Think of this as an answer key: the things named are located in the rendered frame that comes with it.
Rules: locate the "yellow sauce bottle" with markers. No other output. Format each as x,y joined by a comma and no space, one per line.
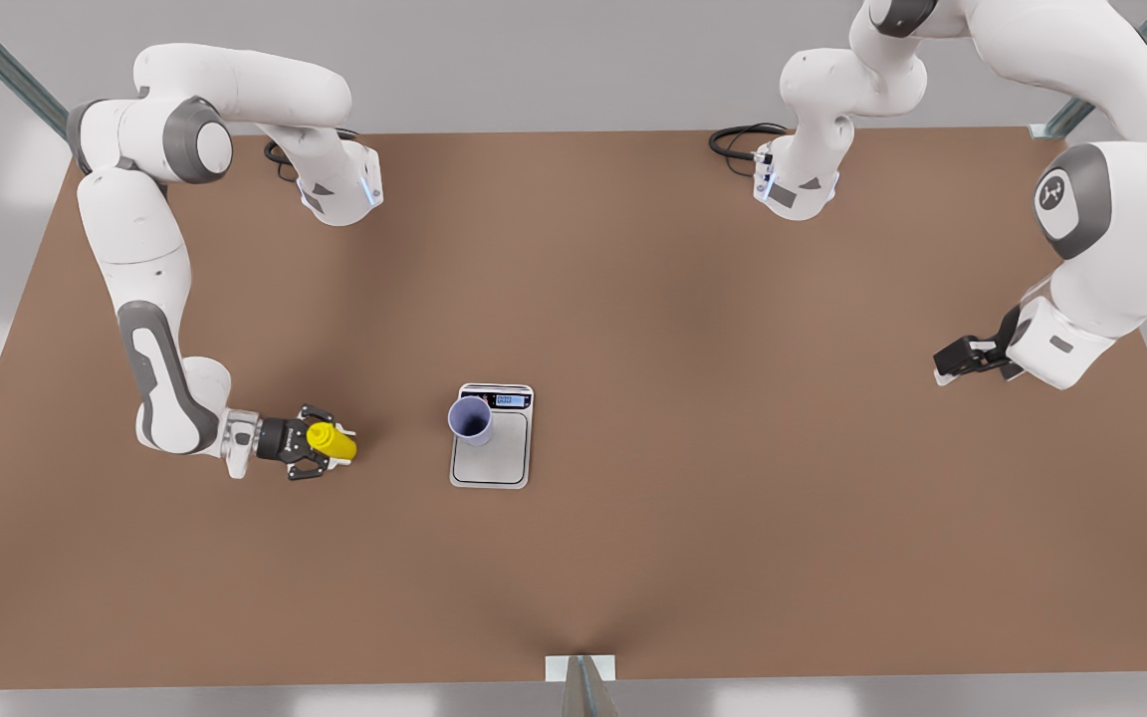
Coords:
332,441

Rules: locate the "lavender blue cup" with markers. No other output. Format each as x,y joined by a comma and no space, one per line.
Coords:
470,419

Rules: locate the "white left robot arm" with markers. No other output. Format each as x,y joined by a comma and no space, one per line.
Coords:
1111,209

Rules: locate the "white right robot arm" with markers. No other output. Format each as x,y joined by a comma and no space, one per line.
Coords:
150,259

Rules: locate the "grey digital kitchen scale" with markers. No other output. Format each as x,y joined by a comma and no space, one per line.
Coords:
494,448

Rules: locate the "silver frame post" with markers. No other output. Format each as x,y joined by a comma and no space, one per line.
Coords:
585,689
1,62
1111,70

